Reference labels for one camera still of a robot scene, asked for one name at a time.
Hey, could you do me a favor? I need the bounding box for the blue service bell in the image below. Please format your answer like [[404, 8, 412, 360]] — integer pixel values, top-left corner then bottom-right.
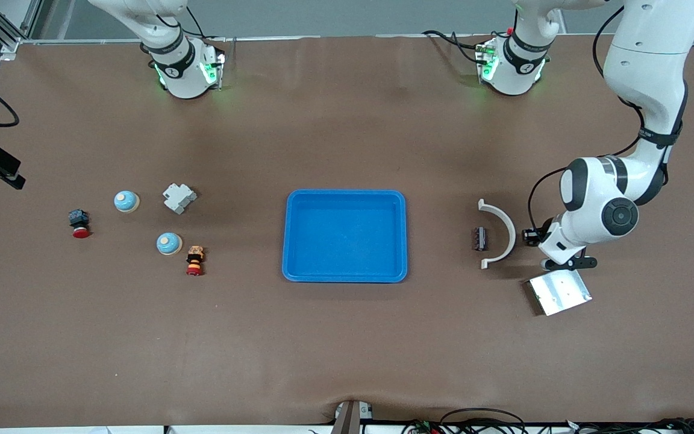
[[113, 190, 140, 213], [155, 232, 183, 256]]

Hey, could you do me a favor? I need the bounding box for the blue plastic tray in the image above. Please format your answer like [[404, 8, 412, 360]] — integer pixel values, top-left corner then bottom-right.
[[281, 189, 408, 284]]

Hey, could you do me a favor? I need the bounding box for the white curved pipe clamp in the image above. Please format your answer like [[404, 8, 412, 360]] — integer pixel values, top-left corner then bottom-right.
[[478, 199, 517, 269]]

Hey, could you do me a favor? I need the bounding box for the silver metal plate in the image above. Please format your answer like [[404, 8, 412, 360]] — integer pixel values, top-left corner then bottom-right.
[[525, 268, 593, 316]]

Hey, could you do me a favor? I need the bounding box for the red mushroom push button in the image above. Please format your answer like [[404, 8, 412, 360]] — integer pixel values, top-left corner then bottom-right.
[[68, 209, 92, 239]]

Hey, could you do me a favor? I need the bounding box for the white circuit breaker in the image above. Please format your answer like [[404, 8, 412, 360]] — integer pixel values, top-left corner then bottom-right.
[[162, 183, 198, 215]]

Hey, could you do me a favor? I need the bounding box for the brown table cover mat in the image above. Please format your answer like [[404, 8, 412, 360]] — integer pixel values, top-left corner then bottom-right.
[[0, 33, 694, 430]]

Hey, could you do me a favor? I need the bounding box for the red orange emergency stop button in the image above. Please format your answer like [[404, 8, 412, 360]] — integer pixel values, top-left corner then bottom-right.
[[186, 245, 205, 277]]

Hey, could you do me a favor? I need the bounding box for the aluminium frame profile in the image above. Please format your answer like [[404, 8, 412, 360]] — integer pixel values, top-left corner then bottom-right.
[[0, 0, 43, 61]]

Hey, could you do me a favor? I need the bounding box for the black cable bundle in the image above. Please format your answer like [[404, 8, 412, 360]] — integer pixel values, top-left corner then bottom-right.
[[401, 407, 694, 434]]

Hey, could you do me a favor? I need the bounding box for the black left arm base cable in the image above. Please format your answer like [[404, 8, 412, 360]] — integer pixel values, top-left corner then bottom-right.
[[422, 30, 487, 64]]

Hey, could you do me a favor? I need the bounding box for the black arm base cable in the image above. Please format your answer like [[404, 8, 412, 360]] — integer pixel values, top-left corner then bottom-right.
[[184, 5, 227, 43], [422, 30, 487, 64]]

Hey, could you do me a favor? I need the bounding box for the black right arm base cable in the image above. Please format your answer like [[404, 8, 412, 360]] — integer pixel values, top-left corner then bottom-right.
[[184, 5, 227, 43]]

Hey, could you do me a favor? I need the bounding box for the grey metal table bracket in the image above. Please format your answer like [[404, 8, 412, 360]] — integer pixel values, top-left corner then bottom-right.
[[330, 400, 375, 434]]

